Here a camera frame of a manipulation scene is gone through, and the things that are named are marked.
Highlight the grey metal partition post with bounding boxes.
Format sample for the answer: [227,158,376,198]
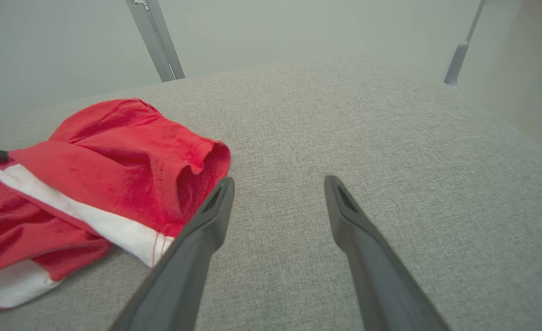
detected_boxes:
[126,0,185,82]

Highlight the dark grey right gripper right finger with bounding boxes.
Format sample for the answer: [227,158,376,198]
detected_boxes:
[324,175,451,331]

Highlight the grey slanted support leg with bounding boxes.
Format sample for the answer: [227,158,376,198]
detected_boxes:
[444,0,486,88]

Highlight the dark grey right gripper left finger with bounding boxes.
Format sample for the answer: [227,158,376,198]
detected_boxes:
[110,177,235,331]

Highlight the red shorts with white stripe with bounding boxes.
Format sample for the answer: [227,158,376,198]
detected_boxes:
[0,98,231,311]

